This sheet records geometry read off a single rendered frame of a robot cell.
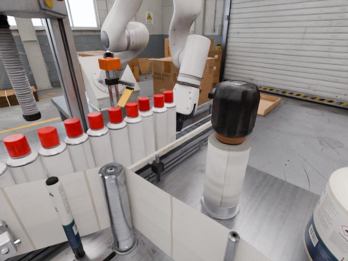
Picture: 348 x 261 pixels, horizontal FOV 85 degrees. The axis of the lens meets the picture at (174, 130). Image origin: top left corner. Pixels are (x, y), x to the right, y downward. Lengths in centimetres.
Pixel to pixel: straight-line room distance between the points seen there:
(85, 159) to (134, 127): 15
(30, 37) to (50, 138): 536
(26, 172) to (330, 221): 54
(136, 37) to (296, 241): 91
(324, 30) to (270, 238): 434
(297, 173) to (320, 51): 398
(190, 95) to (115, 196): 44
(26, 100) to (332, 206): 62
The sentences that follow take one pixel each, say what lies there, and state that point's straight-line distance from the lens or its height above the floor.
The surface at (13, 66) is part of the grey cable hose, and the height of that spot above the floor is 120.
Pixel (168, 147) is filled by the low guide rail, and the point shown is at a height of 91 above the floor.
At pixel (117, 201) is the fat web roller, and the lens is 34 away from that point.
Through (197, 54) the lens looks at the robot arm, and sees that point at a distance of 68.
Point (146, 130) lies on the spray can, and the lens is 58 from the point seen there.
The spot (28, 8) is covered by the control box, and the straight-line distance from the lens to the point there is 44.
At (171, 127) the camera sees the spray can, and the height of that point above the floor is 97.
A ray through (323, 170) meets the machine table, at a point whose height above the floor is 83.
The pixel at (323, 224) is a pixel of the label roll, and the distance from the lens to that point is 44.
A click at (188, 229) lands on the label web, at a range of 29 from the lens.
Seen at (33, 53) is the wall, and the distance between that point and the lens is 578.
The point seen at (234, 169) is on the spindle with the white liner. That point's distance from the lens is 39.
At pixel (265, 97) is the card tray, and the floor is 85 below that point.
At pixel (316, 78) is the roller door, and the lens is 469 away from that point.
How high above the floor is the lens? 126
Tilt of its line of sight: 27 degrees down
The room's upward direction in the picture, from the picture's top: straight up
